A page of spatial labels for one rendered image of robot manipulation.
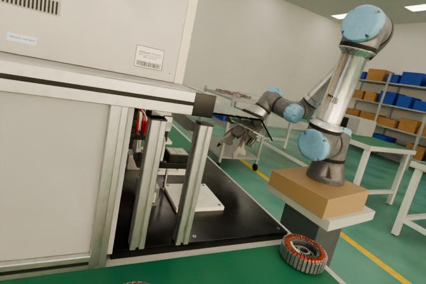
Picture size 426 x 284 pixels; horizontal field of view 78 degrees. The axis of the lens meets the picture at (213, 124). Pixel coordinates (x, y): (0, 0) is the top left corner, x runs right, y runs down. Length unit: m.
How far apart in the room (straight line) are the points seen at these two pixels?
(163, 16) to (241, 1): 6.41
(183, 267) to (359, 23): 0.84
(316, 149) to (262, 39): 6.40
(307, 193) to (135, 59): 0.76
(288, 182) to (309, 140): 0.21
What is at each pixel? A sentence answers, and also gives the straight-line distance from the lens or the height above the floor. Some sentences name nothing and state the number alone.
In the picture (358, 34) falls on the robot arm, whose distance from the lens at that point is 0.97.
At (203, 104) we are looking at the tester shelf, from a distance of 0.52.
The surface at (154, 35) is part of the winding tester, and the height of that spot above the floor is 1.21.
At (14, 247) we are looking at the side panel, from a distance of 0.60.
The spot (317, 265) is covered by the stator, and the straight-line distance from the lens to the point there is 0.74.
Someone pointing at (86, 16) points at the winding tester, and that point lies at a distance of 0.61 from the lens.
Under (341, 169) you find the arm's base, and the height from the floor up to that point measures 0.89.
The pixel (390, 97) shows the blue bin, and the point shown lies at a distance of 7.46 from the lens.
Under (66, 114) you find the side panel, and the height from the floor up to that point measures 1.04.
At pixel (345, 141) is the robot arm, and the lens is 1.15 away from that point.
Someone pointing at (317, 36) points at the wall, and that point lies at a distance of 8.48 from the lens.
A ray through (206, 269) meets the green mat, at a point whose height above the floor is 0.75.
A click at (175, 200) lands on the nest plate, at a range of 0.80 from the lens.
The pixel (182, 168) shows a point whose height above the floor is 0.88.
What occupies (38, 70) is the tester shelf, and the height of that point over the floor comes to 1.11.
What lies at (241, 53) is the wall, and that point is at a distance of 6.96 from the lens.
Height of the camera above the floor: 1.16
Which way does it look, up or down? 11 degrees down
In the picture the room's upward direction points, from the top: 12 degrees clockwise
